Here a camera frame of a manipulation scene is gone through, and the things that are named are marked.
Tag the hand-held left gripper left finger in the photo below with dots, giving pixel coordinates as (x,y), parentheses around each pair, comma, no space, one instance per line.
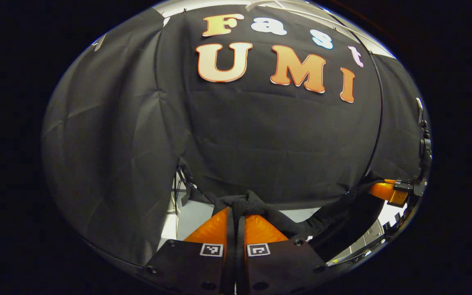
(187,266)

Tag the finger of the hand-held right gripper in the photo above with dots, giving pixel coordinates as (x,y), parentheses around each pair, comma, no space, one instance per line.
(389,191)

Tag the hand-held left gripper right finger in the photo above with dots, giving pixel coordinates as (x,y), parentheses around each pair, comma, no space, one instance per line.
(281,266)

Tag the black knit garment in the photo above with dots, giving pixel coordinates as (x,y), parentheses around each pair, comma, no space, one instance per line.
(334,223)

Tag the black backdrop stand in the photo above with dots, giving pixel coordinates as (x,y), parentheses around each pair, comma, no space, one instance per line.
(187,180)

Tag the black backdrop cloth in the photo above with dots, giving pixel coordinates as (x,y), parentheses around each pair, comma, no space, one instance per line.
(260,139)

